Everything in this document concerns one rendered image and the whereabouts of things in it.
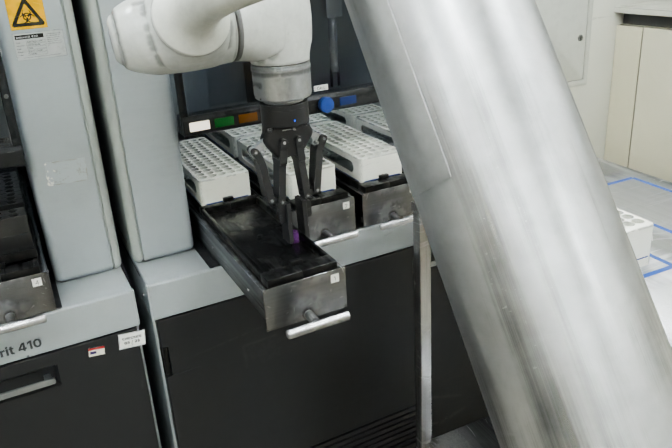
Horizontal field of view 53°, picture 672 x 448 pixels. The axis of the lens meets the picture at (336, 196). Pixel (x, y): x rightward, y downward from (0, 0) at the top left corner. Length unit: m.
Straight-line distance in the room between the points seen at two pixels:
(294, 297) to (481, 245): 0.68
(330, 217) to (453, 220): 0.94
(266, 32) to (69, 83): 0.36
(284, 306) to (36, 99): 0.51
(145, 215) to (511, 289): 0.97
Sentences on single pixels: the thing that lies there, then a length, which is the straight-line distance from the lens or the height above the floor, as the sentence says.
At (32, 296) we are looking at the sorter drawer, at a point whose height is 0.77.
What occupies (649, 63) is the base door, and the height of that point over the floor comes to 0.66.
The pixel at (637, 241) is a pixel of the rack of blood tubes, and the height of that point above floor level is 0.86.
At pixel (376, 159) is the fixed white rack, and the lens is 1.33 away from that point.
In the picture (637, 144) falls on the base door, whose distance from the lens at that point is 3.49.
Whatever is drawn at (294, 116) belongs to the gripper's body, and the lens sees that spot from 1.01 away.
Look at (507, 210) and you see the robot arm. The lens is 0.33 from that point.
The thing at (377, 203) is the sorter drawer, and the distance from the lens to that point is 1.32.
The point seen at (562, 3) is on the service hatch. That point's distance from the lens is 3.22.
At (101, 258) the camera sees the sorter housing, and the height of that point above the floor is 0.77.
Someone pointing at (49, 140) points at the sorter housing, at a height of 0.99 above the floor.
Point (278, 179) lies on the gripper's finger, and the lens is 1.06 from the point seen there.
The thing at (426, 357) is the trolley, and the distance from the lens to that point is 1.37.
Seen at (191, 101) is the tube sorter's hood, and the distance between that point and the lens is 1.20.
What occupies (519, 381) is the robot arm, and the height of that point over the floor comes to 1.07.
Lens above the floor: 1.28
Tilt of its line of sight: 21 degrees down
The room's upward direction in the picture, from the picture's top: 3 degrees counter-clockwise
